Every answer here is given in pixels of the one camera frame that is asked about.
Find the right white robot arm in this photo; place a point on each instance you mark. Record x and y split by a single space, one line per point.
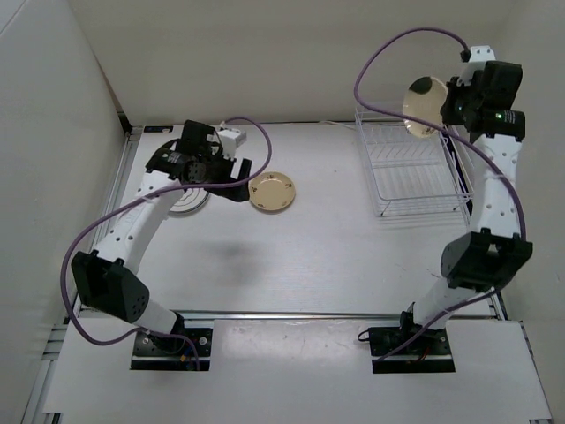
488 256

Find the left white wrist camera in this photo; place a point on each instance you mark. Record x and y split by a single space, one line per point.
231 139

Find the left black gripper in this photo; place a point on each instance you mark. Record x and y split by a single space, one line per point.
228 166

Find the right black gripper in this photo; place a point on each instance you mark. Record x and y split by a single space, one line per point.
454 89

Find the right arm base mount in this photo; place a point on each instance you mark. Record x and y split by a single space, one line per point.
402 350

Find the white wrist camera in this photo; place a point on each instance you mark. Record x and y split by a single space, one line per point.
474 59
231 139

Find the metal rail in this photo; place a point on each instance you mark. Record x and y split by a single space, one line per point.
196 315

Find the white plate green rim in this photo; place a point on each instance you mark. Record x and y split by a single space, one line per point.
191 201

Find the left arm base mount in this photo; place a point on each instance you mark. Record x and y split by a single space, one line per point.
151 353

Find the white wire dish rack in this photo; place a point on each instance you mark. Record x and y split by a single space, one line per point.
409 176

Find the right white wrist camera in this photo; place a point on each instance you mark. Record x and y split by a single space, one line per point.
474 59

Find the cream yellow plate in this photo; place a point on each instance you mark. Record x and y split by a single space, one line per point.
272 191

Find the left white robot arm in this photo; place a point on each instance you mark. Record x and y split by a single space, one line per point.
106 277

